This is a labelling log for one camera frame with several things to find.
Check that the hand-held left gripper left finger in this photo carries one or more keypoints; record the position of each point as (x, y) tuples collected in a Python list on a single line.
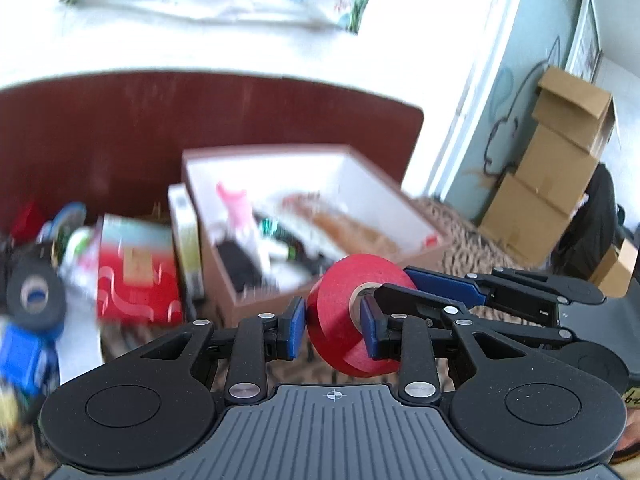
[(295, 330)]

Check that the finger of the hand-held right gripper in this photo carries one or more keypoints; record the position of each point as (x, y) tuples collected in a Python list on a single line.
[(415, 302), (440, 282)]

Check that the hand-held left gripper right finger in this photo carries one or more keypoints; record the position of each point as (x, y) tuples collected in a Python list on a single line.
[(370, 332)]

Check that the red tape roll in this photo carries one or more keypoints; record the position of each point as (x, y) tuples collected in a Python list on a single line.
[(332, 310)]

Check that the tan cardboard storage box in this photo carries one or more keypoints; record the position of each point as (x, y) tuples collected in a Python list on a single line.
[(225, 300)]

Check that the tan black patterned blanket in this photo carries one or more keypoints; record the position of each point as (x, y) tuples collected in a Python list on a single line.
[(480, 240)]

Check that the black soft object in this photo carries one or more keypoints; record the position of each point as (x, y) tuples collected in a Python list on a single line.
[(240, 265)]

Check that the small brown cardboard box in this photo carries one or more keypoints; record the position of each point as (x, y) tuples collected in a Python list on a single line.
[(617, 270)]

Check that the stacked brown cardboard box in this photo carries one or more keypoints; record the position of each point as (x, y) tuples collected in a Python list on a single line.
[(570, 100), (525, 225), (555, 165)]

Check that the pink plastic holder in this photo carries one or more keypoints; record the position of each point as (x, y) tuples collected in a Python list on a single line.
[(234, 210)]

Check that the white green tall carton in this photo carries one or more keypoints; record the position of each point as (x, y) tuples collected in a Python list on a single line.
[(185, 240)]

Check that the red and teal flat box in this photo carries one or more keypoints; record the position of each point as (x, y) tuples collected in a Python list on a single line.
[(137, 270)]

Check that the grey felt insole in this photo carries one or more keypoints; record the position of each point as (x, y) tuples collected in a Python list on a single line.
[(80, 340)]

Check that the blue rimmed round lid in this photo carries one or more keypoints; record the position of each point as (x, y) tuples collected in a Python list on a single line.
[(67, 220)]

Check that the brown wooden headboard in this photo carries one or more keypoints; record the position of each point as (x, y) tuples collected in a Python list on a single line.
[(150, 120)]

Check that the black tape roll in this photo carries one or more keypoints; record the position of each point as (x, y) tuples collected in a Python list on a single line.
[(35, 295)]

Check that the blue plastic box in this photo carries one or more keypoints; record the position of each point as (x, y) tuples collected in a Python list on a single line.
[(25, 365)]

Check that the small red box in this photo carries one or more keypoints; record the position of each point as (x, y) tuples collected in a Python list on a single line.
[(27, 220)]

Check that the framed wall notice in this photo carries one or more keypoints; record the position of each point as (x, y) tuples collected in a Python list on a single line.
[(585, 35)]

